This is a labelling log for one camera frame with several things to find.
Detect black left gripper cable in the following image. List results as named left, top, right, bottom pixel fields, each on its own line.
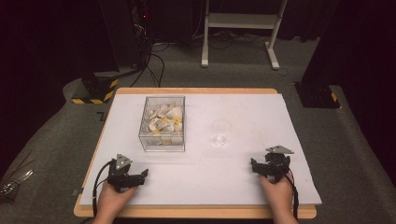
left=92, top=160, right=115, bottom=218

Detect black yellow-striped stand base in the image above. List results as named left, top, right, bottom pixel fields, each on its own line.
left=71, top=71, right=120, bottom=105

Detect dark cables under stand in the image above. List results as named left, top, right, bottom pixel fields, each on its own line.
left=191, top=29, right=269, bottom=50

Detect clear plastic box case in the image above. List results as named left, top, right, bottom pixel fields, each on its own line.
left=137, top=94, right=187, bottom=153

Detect white metal stand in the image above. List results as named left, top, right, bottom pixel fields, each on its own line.
left=201, top=0, right=290, bottom=71

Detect person's left hand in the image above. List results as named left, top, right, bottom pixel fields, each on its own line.
left=96, top=180, right=138, bottom=218

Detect person's right hand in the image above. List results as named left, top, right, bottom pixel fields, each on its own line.
left=259, top=173, right=295, bottom=217

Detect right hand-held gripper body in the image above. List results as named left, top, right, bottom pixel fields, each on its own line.
left=263, top=145, right=294, bottom=183

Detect black floor cables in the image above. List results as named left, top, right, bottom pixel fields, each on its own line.
left=129, top=43, right=166, bottom=89

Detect white board mat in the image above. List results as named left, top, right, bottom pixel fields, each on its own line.
left=78, top=93, right=323, bottom=207

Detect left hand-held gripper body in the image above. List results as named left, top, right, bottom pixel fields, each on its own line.
left=106, top=153, right=138, bottom=192

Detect clear glass cup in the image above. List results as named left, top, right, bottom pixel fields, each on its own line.
left=211, top=119, right=233, bottom=147

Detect wooden table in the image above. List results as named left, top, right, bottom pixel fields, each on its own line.
left=73, top=87, right=318, bottom=219

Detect black computer tower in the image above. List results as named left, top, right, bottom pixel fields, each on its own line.
left=130, top=0, right=154, bottom=69

